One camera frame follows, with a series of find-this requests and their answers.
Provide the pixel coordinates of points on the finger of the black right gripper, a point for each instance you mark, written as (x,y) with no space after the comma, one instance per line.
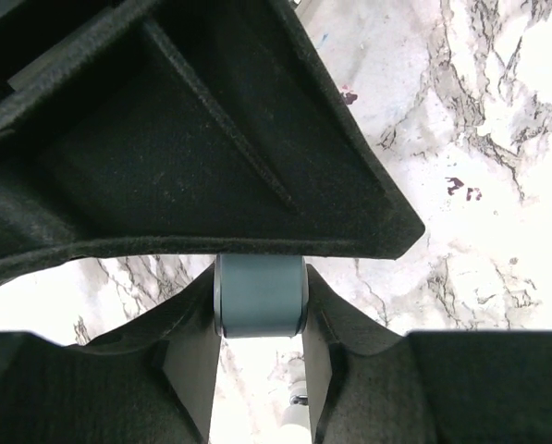
(149,127)

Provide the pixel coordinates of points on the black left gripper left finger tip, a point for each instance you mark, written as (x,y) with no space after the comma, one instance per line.
(149,381)

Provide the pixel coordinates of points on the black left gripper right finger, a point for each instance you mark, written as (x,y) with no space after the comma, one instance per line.
(367,384)

